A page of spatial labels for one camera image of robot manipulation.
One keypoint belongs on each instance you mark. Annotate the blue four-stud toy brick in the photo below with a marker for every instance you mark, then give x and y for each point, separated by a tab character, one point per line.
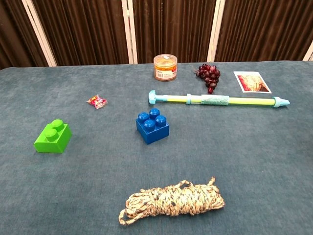
151	134

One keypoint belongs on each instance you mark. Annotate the green two-stud toy brick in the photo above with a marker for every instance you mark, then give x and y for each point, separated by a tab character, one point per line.
52	144

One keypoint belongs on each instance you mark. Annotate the clear jar of rubber bands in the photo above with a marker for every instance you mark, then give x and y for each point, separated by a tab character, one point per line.
165	71

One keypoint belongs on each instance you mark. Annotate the red candy wrapper packet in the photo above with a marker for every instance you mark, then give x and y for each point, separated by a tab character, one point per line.
97	102

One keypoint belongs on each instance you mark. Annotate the cyan and yellow water pump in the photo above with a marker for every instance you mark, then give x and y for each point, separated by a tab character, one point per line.
215	100

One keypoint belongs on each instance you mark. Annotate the dark red grape bunch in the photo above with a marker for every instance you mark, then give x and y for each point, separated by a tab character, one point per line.
209	74

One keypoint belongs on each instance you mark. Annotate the teal table cloth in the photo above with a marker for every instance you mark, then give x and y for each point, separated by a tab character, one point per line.
220	156

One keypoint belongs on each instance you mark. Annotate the brown curtain screen panel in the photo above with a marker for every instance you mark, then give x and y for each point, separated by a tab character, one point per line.
264	29
171	29
85	31
14	36
309	54

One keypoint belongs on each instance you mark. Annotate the white-bordered photo card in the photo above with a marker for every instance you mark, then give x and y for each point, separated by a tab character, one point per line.
253	82

